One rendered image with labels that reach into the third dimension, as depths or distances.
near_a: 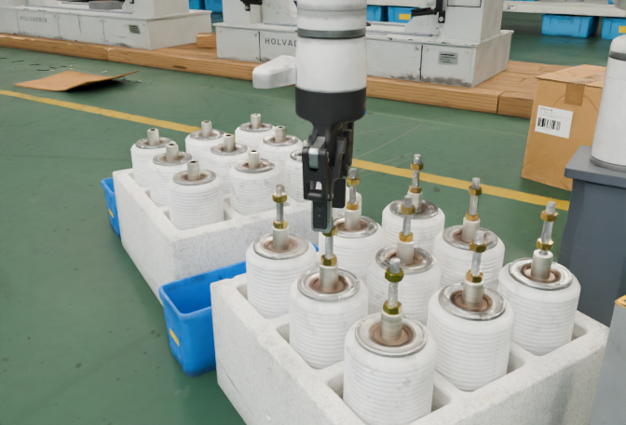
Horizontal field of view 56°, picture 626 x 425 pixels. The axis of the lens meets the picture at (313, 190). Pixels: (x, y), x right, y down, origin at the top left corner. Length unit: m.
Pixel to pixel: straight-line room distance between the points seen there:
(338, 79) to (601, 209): 0.59
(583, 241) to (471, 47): 1.68
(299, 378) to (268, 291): 0.15
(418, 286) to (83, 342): 0.61
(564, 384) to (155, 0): 3.33
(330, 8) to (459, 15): 2.16
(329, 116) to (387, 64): 2.21
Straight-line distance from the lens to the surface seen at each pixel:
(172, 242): 1.01
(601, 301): 1.13
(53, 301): 1.26
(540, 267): 0.78
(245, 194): 1.08
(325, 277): 0.70
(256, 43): 3.19
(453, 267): 0.83
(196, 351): 0.97
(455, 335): 0.68
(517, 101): 2.55
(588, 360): 0.81
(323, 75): 0.59
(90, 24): 4.13
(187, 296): 1.03
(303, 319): 0.70
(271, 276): 0.78
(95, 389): 1.02
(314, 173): 0.59
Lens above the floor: 0.62
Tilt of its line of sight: 22 degrees down
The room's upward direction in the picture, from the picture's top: straight up
